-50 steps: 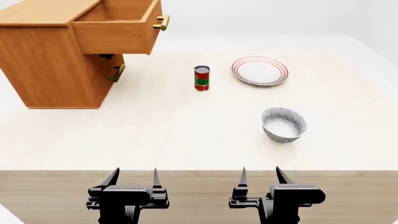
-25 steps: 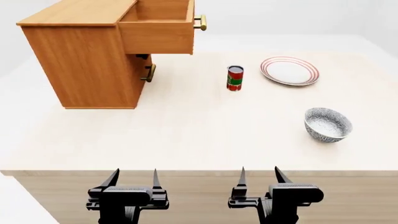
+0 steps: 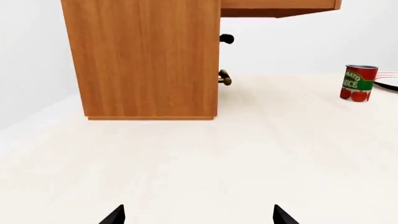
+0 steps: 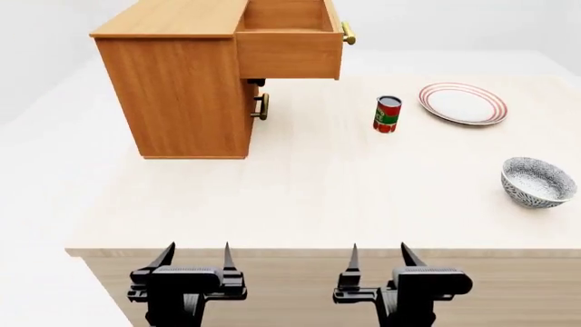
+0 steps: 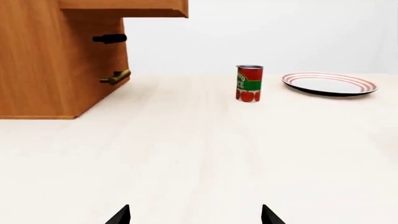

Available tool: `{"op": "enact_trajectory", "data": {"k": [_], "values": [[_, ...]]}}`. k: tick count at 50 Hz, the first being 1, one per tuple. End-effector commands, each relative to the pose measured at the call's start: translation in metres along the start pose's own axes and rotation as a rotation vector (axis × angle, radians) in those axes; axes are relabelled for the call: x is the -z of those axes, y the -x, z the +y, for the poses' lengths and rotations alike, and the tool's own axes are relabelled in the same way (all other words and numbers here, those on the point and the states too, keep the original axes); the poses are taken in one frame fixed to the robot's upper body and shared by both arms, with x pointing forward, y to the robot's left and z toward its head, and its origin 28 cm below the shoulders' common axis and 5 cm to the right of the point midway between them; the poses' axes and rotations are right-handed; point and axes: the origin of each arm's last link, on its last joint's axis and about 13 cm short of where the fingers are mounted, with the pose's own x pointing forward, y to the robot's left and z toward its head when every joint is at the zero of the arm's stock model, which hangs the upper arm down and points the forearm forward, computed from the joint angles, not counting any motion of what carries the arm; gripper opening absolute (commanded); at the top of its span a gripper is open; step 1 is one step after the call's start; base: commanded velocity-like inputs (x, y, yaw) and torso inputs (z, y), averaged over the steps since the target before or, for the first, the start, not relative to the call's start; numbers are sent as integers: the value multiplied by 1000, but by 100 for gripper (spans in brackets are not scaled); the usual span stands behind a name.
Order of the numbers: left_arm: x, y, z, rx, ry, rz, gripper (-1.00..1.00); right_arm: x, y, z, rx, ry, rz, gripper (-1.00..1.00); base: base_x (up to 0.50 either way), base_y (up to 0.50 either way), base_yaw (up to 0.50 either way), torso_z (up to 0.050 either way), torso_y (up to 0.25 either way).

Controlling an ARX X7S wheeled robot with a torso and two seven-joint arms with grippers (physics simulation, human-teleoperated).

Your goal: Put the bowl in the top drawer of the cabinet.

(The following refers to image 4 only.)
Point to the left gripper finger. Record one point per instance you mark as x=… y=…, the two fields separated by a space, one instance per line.
x=160 y=260
x=229 y=269

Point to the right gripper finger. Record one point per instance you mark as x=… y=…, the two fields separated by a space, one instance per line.
x=351 y=272
x=410 y=257

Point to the black white patterned bowl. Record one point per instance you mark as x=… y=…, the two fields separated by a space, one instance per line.
x=535 y=182

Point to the wooden three-drawer cabinet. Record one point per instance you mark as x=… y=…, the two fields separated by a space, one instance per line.
x=177 y=95

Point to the open wooden drawer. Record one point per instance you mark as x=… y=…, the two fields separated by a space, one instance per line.
x=290 y=56

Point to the red green tomato sauce can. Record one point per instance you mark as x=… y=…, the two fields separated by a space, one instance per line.
x=387 y=116

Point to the white plate with red rings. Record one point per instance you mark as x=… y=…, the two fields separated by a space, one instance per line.
x=462 y=103

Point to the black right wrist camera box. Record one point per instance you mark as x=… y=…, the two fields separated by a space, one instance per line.
x=431 y=277

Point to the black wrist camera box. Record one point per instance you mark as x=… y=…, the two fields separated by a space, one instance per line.
x=186 y=277
x=431 y=277

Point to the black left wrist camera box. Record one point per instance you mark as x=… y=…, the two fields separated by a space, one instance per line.
x=186 y=277

